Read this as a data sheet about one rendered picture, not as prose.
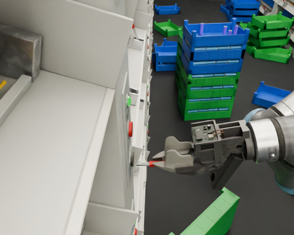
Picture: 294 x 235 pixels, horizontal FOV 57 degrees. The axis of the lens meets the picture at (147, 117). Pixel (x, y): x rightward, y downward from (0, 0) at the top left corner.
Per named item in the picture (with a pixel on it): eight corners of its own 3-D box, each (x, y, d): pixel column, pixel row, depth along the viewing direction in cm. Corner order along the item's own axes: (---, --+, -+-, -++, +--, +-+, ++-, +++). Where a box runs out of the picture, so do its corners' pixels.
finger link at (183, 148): (149, 135, 62) (189, 130, 61) (154, 153, 66) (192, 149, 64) (148, 144, 60) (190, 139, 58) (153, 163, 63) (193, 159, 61)
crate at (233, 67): (227, 57, 169) (230, 44, 165) (240, 72, 153) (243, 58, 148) (180, 59, 167) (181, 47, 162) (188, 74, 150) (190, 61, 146)
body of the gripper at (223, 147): (187, 122, 60) (243, 114, 58) (192, 150, 65) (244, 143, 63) (191, 146, 54) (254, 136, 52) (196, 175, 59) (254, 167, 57)
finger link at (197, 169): (173, 157, 61) (212, 150, 60) (174, 162, 62) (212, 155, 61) (175, 172, 57) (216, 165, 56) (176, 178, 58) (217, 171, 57)
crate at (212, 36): (232, 31, 160) (235, 17, 155) (247, 44, 144) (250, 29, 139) (182, 33, 157) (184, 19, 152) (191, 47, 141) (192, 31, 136)
